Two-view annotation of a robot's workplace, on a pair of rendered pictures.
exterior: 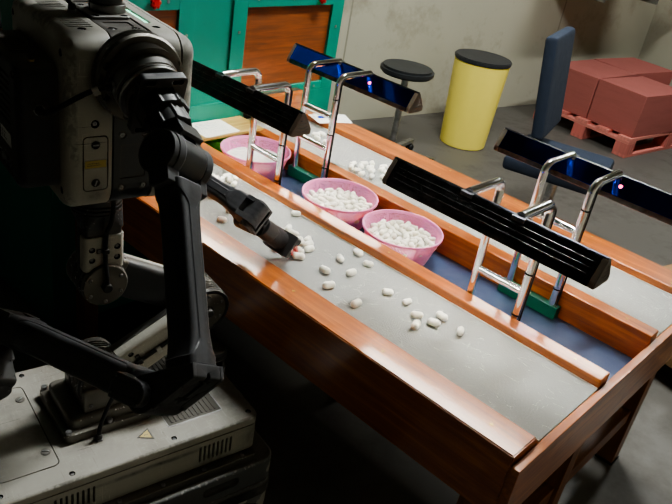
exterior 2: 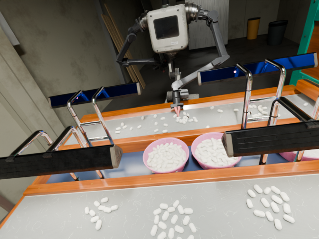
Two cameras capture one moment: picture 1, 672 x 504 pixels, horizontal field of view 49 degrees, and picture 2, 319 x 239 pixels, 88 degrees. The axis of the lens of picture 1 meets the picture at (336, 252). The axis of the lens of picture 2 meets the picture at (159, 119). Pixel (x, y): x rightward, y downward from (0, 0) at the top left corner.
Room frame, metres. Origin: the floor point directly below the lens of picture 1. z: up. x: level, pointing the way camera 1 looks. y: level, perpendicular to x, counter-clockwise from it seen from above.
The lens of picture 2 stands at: (2.73, -0.52, 1.44)
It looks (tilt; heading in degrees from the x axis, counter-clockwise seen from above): 33 degrees down; 151
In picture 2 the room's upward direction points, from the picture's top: 13 degrees counter-clockwise
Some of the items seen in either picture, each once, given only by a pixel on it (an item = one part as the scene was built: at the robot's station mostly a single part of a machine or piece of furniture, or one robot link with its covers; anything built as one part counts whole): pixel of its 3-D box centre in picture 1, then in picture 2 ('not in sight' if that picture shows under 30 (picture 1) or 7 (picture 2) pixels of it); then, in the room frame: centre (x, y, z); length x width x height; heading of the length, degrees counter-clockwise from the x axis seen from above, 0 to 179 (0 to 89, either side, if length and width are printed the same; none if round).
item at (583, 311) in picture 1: (402, 218); (189, 182); (2.33, -0.21, 0.71); 1.81 x 0.06 x 0.11; 52
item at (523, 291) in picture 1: (489, 269); (99, 124); (1.71, -0.41, 0.90); 0.20 x 0.19 x 0.45; 52
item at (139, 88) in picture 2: (489, 215); (94, 94); (1.65, -0.35, 1.08); 0.62 x 0.08 x 0.07; 52
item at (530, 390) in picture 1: (301, 249); (182, 122); (1.94, 0.10, 0.73); 1.81 x 0.30 x 0.02; 52
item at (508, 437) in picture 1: (246, 285); (181, 113); (1.77, 0.23, 0.67); 1.81 x 0.12 x 0.19; 52
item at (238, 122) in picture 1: (219, 128); not in sight; (2.72, 0.54, 0.77); 0.33 x 0.15 x 0.01; 142
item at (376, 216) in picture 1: (400, 240); (166, 158); (2.13, -0.20, 0.72); 0.27 x 0.27 x 0.10
